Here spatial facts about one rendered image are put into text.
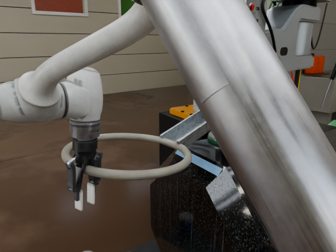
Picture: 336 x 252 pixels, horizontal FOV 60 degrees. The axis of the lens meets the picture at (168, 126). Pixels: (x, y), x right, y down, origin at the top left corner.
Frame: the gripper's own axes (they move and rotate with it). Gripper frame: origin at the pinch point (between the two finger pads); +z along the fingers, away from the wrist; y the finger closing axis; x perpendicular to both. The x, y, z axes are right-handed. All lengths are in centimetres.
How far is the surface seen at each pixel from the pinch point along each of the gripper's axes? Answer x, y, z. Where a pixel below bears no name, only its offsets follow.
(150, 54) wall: 418, 630, -43
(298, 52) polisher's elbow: -37, 138, -53
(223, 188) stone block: -30, 47, 5
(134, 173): -15.3, 5.6, -10.9
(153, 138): 4.3, 44.6, -9.6
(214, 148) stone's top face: -16, 70, -3
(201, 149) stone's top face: -11, 64, -3
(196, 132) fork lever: -13, 52, -14
